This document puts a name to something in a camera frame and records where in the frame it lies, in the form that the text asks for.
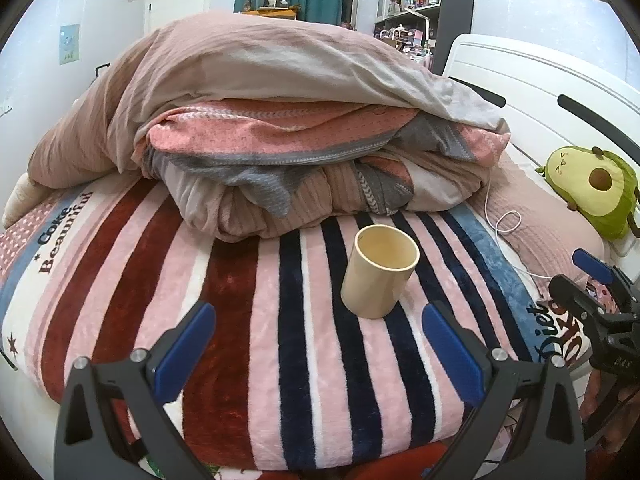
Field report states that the cluttered bookshelf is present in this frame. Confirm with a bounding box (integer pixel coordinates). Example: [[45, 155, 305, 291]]
[[372, 0, 446, 73]]

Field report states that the white headboard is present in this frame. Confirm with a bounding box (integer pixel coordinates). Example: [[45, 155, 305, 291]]
[[442, 34, 640, 261]]

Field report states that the white door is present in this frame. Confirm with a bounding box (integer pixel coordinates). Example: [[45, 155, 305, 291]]
[[145, 0, 210, 36]]

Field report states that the striped fleece blanket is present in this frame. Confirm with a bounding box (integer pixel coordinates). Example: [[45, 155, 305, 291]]
[[0, 176, 596, 480]]

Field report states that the white charging cable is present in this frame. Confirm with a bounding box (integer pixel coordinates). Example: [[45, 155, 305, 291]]
[[484, 162, 553, 281]]

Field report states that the cream cup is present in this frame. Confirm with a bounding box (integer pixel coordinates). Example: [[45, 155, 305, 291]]
[[341, 225, 420, 319]]

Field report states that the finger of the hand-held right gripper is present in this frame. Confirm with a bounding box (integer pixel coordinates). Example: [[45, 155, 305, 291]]
[[572, 248, 638, 313], [548, 274, 613, 331]]

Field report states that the pink and grey duvet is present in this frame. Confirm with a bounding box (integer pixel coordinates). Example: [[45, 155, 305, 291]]
[[27, 10, 512, 241]]

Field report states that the blue wall poster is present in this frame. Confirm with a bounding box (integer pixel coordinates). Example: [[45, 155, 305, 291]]
[[59, 23, 81, 66]]

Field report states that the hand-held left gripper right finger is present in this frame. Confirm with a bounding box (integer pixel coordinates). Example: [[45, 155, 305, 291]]
[[422, 301, 586, 480]]

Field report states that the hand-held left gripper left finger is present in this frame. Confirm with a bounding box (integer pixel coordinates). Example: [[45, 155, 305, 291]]
[[53, 302, 217, 480]]

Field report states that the pink pillow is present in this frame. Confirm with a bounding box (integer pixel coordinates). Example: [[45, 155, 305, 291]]
[[487, 152, 608, 293]]

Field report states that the avocado plush toy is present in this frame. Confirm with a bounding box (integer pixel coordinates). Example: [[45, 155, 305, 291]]
[[536, 146, 640, 242]]

